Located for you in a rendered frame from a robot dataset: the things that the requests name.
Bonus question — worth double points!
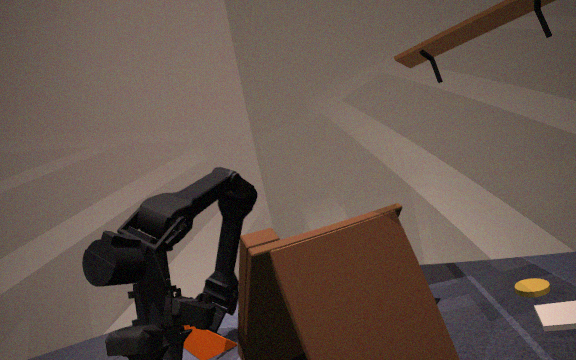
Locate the yellow round disc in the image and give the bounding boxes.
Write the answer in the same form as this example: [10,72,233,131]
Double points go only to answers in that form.
[514,278,550,298]

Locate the beige flat square tile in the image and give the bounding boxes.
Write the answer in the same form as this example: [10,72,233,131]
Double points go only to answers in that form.
[534,300,576,332]

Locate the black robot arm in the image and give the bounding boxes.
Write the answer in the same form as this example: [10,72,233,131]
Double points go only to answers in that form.
[82,167,257,336]

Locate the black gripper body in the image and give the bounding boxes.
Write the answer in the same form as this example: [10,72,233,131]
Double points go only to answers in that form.
[105,279,187,357]

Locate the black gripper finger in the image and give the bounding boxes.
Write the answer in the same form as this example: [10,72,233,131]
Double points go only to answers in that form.
[162,329,193,360]
[122,344,170,360]

